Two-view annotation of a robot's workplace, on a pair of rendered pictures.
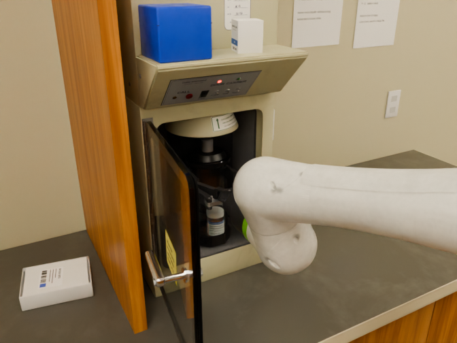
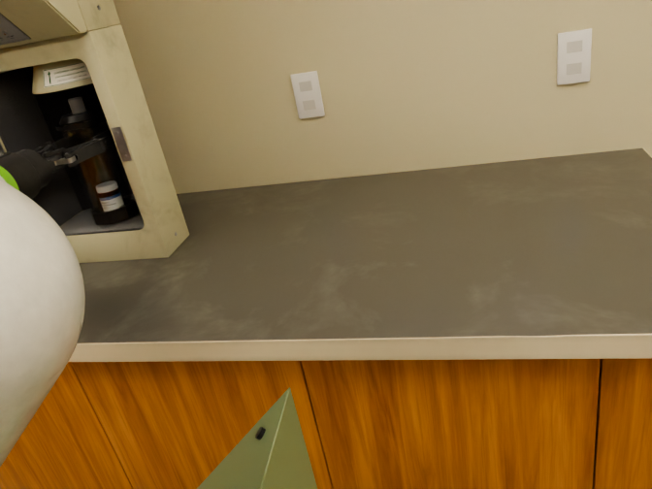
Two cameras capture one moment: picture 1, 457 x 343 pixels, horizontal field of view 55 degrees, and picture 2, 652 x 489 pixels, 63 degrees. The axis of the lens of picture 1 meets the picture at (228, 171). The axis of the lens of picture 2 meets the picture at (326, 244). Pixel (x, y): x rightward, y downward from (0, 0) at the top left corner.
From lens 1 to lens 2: 123 cm
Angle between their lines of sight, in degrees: 41
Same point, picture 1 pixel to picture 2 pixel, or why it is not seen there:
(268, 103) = (86, 49)
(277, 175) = not seen: outside the picture
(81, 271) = not seen: hidden behind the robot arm
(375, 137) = (539, 119)
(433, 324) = (320, 408)
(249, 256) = (141, 245)
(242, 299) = (87, 285)
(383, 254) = (282, 282)
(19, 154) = not seen: hidden behind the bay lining
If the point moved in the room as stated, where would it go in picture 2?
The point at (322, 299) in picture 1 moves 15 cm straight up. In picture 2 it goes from (134, 308) to (105, 237)
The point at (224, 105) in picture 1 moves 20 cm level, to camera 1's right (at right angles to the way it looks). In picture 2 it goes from (33, 54) to (81, 47)
